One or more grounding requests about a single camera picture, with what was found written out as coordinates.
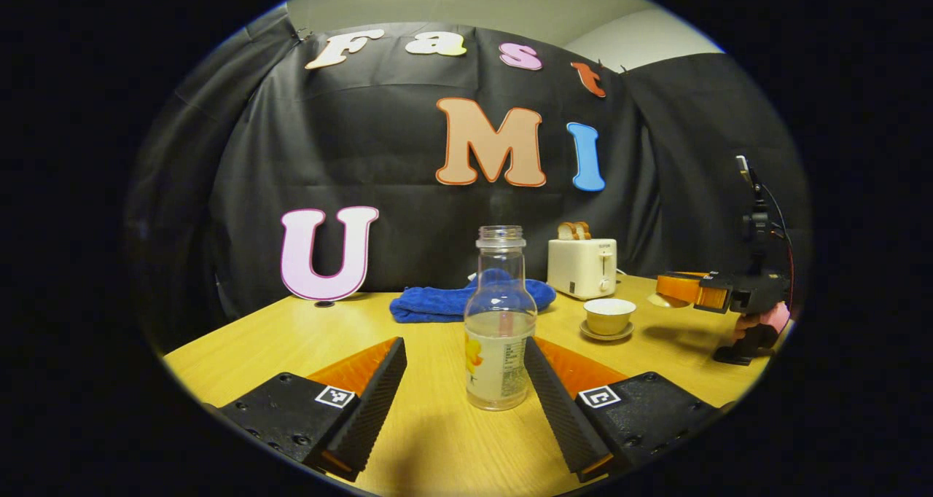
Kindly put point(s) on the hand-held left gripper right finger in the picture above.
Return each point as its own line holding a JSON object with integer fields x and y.
{"x": 557, "y": 409}

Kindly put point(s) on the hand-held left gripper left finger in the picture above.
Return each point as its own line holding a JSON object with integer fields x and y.
{"x": 375, "y": 409}

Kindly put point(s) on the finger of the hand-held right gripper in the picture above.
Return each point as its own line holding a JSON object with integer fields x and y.
{"x": 692, "y": 289}

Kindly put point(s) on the cream teacup lid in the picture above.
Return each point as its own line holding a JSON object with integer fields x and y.
{"x": 667, "y": 302}

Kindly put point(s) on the cream ceramic teacup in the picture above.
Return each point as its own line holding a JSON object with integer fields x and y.
{"x": 609, "y": 316}

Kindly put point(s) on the clear plastic water bottle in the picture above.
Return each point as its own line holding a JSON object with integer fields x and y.
{"x": 499, "y": 337}

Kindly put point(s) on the cream ceramic saucer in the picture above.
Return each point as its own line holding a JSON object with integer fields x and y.
{"x": 605, "y": 336}

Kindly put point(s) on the white toaster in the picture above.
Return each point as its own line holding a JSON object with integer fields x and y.
{"x": 579, "y": 267}

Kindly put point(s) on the blue towel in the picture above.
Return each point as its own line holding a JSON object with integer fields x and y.
{"x": 430, "y": 304}

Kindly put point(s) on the toast slice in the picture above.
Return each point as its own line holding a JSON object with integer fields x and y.
{"x": 565, "y": 231}
{"x": 583, "y": 230}

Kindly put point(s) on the black backdrop cloth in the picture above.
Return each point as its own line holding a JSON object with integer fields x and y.
{"x": 408, "y": 191}

